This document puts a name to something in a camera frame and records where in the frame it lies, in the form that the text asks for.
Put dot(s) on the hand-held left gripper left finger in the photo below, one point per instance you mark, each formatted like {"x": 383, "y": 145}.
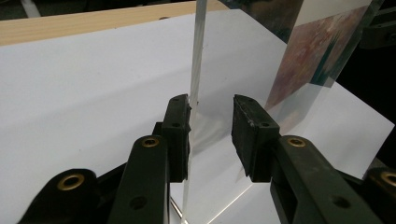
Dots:
{"x": 146, "y": 174}

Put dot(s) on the painted picture card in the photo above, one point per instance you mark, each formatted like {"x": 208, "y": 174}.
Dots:
{"x": 314, "y": 56}

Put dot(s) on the clear acrylic frame panel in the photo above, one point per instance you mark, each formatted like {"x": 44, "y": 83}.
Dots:
{"x": 197, "y": 46}
{"x": 299, "y": 102}

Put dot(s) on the white bar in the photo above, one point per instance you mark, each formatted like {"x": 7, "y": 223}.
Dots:
{"x": 30, "y": 7}

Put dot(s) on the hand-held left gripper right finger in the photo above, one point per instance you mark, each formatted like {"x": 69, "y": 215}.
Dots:
{"x": 258, "y": 140}

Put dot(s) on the white table sheet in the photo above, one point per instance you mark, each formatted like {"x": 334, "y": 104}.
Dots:
{"x": 77, "y": 93}

